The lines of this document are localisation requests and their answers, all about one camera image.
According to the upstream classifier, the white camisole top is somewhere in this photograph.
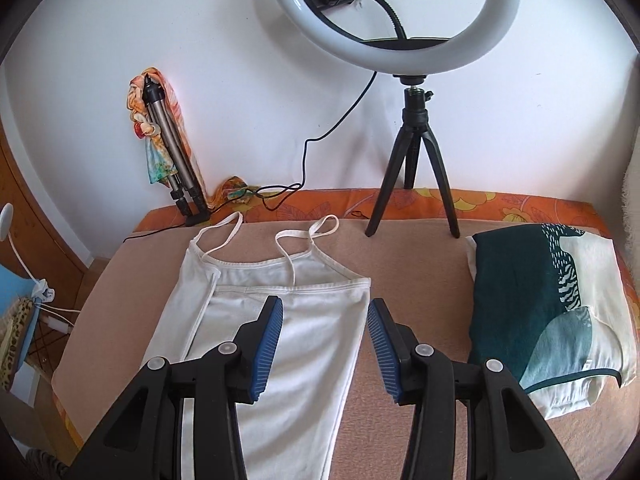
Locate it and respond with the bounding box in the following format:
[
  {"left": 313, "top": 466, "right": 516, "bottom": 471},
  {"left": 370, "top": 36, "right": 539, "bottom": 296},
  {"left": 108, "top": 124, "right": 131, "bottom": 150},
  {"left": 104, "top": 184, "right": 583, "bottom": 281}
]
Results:
[{"left": 143, "top": 214, "right": 371, "bottom": 479}]

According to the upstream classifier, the folded green white garment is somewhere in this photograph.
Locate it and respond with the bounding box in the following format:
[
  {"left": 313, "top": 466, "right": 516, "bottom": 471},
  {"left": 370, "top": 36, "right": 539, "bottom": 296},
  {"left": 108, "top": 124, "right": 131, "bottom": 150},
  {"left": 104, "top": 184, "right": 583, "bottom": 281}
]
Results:
[{"left": 466, "top": 223, "right": 638, "bottom": 419}]

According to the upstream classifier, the leopard print cloth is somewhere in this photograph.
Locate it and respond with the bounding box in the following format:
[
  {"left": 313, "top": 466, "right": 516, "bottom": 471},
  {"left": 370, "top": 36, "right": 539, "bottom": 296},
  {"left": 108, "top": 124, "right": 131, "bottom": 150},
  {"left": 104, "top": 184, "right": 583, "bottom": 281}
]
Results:
[{"left": 0, "top": 297, "right": 35, "bottom": 391}]

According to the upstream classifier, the white clip desk lamp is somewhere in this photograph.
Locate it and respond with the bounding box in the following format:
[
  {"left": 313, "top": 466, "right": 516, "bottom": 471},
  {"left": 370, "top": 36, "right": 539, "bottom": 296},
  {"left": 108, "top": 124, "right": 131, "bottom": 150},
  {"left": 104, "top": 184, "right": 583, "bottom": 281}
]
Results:
[{"left": 1, "top": 203, "right": 79, "bottom": 334}]

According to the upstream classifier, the pink bed blanket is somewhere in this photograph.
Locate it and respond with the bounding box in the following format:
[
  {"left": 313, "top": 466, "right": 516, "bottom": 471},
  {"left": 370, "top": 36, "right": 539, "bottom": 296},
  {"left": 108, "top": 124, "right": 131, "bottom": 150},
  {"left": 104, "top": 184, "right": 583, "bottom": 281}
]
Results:
[{"left": 52, "top": 220, "right": 639, "bottom": 479}]

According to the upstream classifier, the light blue chair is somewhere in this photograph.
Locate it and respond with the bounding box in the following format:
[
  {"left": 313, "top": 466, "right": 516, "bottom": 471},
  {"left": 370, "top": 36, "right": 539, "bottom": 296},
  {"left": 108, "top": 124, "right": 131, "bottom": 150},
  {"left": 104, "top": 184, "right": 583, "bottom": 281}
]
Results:
[{"left": 1, "top": 266, "right": 37, "bottom": 391}]

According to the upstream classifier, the wooden door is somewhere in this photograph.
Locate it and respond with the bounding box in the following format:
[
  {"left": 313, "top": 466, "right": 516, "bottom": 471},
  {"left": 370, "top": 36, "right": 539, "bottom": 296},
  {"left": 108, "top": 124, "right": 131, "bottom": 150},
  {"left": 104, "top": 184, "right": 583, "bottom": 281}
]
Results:
[{"left": 1, "top": 129, "right": 88, "bottom": 309}]

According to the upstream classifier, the folded silver tripod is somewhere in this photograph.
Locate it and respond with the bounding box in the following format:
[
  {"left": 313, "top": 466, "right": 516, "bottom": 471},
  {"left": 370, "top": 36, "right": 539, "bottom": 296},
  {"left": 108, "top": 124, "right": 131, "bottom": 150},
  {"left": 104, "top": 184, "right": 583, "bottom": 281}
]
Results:
[{"left": 142, "top": 74, "right": 210, "bottom": 226}]

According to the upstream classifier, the colourful orange scarf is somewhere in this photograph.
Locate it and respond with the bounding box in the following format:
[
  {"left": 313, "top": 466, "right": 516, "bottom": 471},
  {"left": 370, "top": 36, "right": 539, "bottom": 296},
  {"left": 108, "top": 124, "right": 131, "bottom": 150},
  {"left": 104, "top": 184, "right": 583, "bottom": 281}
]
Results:
[{"left": 127, "top": 67, "right": 208, "bottom": 206}]

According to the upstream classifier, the black mini tripod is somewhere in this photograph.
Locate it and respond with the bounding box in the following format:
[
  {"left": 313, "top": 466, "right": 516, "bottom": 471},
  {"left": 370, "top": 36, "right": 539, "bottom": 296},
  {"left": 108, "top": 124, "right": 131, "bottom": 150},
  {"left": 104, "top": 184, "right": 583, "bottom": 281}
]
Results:
[{"left": 364, "top": 75, "right": 460, "bottom": 238}]

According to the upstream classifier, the white ring light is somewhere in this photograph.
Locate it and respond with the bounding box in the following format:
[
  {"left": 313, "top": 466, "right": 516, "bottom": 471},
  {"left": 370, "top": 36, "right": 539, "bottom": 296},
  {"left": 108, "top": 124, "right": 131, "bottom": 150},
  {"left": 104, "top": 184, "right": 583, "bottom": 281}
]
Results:
[{"left": 278, "top": 0, "right": 520, "bottom": 76}]

